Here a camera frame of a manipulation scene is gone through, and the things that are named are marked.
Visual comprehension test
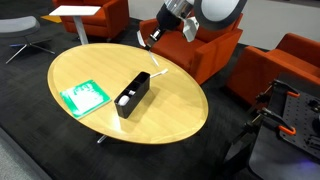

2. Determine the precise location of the grey lounge chair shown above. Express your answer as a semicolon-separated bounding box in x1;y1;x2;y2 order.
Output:
0;15;56;65

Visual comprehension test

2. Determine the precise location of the black robot cart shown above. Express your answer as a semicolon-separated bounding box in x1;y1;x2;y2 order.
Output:
223;73;320;180

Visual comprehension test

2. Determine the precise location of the black cutlery holder box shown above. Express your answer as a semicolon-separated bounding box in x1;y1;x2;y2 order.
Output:
113;71;151;120

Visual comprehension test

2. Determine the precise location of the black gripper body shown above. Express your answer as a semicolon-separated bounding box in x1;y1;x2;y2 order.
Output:
155;3;184;34

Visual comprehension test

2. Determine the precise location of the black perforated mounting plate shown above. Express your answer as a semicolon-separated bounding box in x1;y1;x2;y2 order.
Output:
279;91;320;160

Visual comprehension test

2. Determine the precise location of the white side table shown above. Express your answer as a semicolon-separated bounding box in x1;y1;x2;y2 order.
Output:
48;5;102;46

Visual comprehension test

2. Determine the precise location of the oval wooden table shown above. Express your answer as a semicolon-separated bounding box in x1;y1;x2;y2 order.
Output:
46;42;210;145

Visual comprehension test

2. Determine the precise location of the black clamp orange handle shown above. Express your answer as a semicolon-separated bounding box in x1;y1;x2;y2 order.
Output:
243;107;297;136
254;79;301;104

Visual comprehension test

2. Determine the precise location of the white plastic spoon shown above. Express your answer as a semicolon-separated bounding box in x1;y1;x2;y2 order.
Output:
117;89;137;107

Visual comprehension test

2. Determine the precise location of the orange armchair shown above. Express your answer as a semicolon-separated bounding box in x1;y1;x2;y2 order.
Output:
139;6;244;86
52;0;130;41
226;32;320;107

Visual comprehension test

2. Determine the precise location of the green and white book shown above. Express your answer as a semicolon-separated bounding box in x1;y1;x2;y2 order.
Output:
59;79;112;120

